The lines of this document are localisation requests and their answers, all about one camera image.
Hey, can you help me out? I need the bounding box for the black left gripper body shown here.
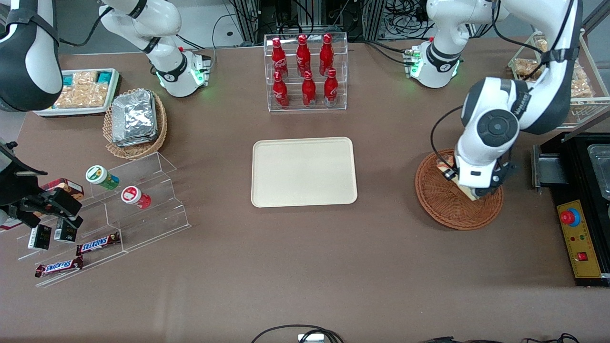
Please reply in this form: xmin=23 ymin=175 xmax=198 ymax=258
xmin=491 ymin=162 xmax=518 ymax=191

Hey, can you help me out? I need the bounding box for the triangle sandwich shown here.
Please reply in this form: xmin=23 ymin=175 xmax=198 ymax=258
xmin=435 ymin=159 xmax=478 ymax=202

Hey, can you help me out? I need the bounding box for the round brown wicker basket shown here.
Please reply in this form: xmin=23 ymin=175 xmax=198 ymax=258
xmin=415 ymin=148 xmax=504 ymax=231

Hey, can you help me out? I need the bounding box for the white rectangular snack tray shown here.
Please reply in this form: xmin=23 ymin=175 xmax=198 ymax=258
xmin=33 ymin=68 xmax=122 ymax=117

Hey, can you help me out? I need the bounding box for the oval light wicker basket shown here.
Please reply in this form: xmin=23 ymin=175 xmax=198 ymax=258
xmin=102 ymin=88 xmax=168 ymax=160

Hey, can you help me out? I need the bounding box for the beige plastic tray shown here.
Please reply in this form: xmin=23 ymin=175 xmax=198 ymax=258
xmin=251 ymin=137 xmax=358 ymax=208

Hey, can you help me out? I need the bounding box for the small black box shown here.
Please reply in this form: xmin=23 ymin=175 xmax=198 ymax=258
xmin=28 ymin=225 xmax=51 ymax=251
xmin=54 ymin=224 xmax=78 ymax=243

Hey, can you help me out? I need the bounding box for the dark red chocolate box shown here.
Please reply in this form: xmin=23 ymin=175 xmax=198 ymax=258
xmin=41 ymin=178 xmax=85 ymax=201

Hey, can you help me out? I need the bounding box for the brown Snickers bar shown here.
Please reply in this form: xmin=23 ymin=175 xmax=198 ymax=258
xmin=76 ymin=232 xmax=121 ymax=255
xmin=34 ymin=256 xmax=84 ymax=278

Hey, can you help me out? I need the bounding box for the grey metal block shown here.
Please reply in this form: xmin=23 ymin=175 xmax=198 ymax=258
xmin=532 ymin=143 xmax=569 ymax=192

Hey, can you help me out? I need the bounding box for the green lidded snack cup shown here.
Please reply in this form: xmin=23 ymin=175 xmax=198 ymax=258
xmin=86 ymin=165 xmax=120 ymax=191

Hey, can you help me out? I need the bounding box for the red lidded snack cup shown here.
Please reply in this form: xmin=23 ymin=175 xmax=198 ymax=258
xmin=121 ymin=186 xmax=152 ymax=210

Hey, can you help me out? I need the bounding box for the red emergency stop button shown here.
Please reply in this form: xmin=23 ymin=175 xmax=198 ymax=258
xmin=560 ymin=208 xmax=581 ymax=228

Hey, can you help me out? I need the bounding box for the clear acrylic stepped stand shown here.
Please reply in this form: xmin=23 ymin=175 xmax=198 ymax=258
xmin=17 ymin=151 xmax=192 ymax=289

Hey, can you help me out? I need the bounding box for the clear plastic container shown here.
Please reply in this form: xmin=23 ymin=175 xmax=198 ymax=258
xmin=587 ymin=143 xmax=610 ymax=201

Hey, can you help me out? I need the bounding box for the black control box yellow panel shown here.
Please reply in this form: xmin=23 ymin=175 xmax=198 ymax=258
xmin=548 ymin=131 xmax=610 ymax=287

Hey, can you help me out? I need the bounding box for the large beige snack packet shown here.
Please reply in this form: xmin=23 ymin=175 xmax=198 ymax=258
xmin=54 ymin=85 xmax=109 ymax=108

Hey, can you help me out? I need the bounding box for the silver foil packet stack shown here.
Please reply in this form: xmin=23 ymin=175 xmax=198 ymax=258
xmin=111 ymin=90 xmax=159 ymax=147

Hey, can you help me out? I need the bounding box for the red cola bottle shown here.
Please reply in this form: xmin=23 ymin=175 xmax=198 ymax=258
xmin=302 ymin=71 xmax=317 ymax=108
xmin=296 ymin=34 xmax=311 ymax=77
xmin=273 ymin=71 xmax=289 ymax=108
xmin=272 ymin=38 xmax=289 ymax=79
xmin=319 ymin=33 xmax=334 ymax=76
xmin=324 ymin=68 xmax=339 ymax=106

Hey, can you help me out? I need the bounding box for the clear acrylic bottle rack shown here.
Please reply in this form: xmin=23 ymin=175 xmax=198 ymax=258
xmin=264 ymin=32 xmax=348 ymax=112

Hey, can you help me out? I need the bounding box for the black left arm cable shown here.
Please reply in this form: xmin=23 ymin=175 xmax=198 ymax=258
xmin=430 ymin=0 xmax=575 ymax=168

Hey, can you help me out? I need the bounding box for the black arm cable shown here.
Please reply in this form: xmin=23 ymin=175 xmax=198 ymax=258
xmin=430 ymin=0 xmax=575 ymax=168
xmin=57 ymin=7 xmax=112 ymax=47

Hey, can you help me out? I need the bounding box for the white wire rack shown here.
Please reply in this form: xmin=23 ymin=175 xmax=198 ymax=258
xmin=508 ymin=29 xmax=610 ymax=130

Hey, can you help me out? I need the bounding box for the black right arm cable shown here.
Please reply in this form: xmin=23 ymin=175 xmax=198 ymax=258
xmin=57 ymin=7 xmax=112 ymax=47

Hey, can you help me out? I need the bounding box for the black cable bundle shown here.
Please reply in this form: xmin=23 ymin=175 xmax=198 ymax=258
xmin=381 ymin=0 xmax=434 ymax=29

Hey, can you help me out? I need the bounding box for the black looped floor cable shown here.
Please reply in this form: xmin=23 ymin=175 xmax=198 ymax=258
xmin=251 ymin=325 xmax=345 ymax=343

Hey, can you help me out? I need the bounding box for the aluminium frame rack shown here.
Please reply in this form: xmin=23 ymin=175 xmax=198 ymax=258
xmin=234 ymin=0 xmax=386 ymax=43

